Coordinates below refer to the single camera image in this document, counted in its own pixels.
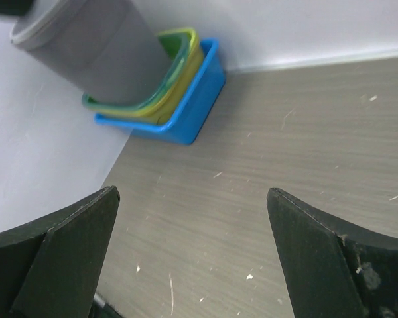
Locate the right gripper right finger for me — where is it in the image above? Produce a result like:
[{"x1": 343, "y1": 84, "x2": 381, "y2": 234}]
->
[{"x1": 267, "y1": 188, "x2": 398, "y2": 317}]

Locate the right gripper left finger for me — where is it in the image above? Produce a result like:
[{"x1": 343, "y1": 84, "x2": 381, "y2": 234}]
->
[{"x1": 0, "y1": 186, "x2": 120, "y2": 317}]

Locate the grey mesh waste basket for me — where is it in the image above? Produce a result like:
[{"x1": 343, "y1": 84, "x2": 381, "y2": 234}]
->
[{"x1": 29, "y1": 0, "x2": 173, "y2": 104}]

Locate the light grey round bucket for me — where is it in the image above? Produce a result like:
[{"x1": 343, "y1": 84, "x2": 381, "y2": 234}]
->
[{"x1": 10, "y1": 1, "x2": 155, "y2": 68}]

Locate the blue plastic tub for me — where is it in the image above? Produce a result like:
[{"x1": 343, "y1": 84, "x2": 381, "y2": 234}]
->
[{"x1": 94, "y1": 38, "x2": 226, "y2": 145}]

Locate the yellow-green plastic tub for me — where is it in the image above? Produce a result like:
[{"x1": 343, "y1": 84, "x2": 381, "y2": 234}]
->
[{"x1": 86, "y1": 27, "x2": 204, "y2": 125}]

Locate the green plastic tub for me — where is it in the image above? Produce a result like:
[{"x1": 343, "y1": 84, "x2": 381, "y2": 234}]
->
[{"x1": 82, "y1": 31, "x2": 190, "y2": 112}]

